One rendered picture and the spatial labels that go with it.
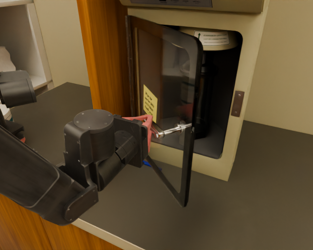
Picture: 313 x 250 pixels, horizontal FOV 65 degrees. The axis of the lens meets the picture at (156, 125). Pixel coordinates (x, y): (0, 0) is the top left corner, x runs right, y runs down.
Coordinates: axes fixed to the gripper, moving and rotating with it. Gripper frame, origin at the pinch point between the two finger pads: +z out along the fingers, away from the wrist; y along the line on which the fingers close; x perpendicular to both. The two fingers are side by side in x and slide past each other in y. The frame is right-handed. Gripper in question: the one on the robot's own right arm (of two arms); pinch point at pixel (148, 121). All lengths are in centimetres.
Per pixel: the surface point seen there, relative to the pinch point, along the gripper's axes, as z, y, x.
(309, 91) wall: 61, -10, -35
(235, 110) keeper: 17.2, -1.9, -15.5
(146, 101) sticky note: 9.1, -0.3, 5.5
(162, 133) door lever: -3.7, 0.6, -5.1
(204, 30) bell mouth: 20.1, 16.1, -4.9
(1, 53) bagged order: 40, -8, 113
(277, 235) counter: 5.3, -26.3, -31.9
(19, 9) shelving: 57, 12, 111
